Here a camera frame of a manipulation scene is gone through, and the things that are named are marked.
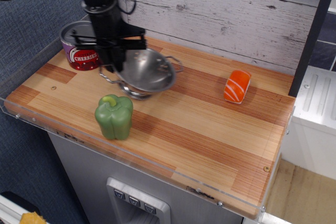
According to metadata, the green toy bell pepper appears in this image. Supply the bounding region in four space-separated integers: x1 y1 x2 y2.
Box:
95 94 133 140

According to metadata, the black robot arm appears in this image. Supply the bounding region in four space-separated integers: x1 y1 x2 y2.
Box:
71 0 146 72

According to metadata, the grey toy fridge cabinet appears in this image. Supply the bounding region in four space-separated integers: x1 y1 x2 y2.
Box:
49 134 243 223

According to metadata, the silver metal colander bowl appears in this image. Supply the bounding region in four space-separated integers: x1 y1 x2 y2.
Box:
99 48 184 100

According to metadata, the cherries toy can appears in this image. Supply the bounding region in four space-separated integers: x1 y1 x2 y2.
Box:
59 20 100 71

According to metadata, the dark right shelf post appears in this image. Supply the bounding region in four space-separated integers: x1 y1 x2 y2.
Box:
288 0 332 98

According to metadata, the yellow black object bottom left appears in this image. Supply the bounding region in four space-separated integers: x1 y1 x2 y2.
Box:
1 191 48 224

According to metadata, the white toy sink counter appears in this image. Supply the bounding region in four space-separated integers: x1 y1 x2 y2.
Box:
280 66 335 179

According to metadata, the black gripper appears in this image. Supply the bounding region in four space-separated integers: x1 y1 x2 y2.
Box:
70 1 147 72

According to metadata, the orange salmon sushi toy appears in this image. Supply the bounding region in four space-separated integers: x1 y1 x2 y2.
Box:
224 70 251 104

